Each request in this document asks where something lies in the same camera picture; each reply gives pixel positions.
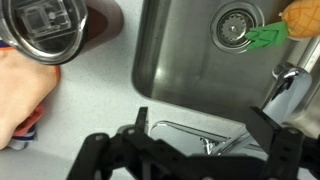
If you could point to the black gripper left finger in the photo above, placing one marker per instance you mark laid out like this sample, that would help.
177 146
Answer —
141 122

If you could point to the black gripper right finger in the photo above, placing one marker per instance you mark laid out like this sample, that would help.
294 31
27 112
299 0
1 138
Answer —
262 128

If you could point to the chrome faucet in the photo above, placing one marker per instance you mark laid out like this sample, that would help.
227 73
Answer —
292 84

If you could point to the stainless steel sink basin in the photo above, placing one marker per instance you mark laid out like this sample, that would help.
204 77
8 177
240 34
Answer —
176 62

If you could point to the metal sink drain strainer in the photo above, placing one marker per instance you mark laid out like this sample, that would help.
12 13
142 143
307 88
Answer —
232 22

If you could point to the toy pineapple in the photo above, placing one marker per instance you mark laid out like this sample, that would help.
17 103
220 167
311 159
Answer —
299 20

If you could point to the orange cloth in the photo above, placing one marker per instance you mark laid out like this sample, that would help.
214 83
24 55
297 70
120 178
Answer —
24 84

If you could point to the red tumbler with clear lid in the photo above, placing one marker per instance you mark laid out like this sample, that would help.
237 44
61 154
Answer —
54 32

